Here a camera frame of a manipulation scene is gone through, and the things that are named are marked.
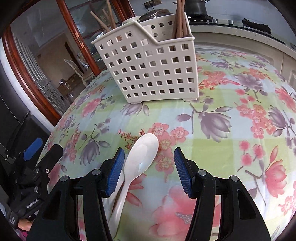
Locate white lower kitchen cabinets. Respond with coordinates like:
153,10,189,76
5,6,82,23
191,25,295,88

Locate operator hand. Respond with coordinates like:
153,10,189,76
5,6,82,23
18,219,32,232

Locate floral tablecloth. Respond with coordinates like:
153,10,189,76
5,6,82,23
44,49,295,240

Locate white dining chair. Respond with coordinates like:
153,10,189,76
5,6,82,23
64,52,94,87

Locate white perforated utensil basket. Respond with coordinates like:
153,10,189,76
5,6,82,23
92,15,199,103

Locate chopstick in basket left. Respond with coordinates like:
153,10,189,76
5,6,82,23
90,0,116,32

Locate chopsticks in basket right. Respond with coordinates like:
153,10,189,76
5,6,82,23
171,0,189,39

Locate silver rice cooker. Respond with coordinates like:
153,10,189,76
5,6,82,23
138,9,172,23

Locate black gas stove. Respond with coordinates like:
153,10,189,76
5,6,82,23
188,15,286,45

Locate black cooking pot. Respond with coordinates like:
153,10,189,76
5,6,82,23
185,0,208,16

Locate red wooden door frame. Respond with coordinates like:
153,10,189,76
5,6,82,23
1,1,132,130

